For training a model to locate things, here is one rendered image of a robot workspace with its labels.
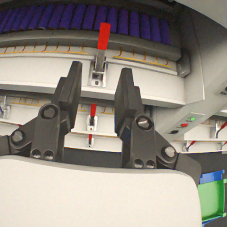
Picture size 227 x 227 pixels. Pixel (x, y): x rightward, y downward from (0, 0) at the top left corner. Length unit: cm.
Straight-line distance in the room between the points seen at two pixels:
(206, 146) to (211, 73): 63
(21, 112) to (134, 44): 35
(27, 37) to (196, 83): 29
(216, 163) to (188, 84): 81
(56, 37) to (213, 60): 24
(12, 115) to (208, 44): 49
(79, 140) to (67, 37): 43
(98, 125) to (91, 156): 30
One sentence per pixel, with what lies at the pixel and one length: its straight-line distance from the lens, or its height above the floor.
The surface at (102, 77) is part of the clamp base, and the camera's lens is 22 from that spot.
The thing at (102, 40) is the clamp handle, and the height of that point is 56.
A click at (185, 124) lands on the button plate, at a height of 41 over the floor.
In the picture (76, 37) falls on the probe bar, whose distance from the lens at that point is 23.
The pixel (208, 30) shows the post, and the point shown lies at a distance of 26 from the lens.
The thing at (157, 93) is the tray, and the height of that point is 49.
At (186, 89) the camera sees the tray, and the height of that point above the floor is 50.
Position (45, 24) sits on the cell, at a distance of 28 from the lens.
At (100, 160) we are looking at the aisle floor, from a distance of 67.
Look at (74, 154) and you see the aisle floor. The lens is 68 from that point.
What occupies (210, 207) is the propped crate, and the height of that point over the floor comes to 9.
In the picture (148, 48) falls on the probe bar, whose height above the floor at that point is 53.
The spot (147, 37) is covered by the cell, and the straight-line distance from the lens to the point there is 26.
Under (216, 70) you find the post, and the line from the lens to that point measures 23.
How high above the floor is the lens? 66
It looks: 61 degrees down
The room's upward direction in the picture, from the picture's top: 21 degrees clockwise
